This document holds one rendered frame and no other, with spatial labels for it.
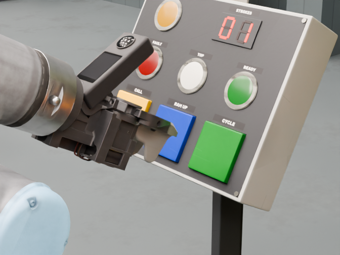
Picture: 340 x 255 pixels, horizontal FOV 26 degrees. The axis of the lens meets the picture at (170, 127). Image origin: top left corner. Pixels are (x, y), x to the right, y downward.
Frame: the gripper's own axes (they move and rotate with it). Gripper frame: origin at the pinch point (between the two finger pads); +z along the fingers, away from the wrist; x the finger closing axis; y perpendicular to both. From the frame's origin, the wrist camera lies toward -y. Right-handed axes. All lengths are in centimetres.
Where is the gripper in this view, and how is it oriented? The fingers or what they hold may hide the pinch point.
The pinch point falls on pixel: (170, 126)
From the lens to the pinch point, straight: 98.9
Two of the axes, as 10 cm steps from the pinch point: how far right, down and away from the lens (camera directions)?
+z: 6.3, 2.5, 7.3
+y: -3.6, 9.3, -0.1
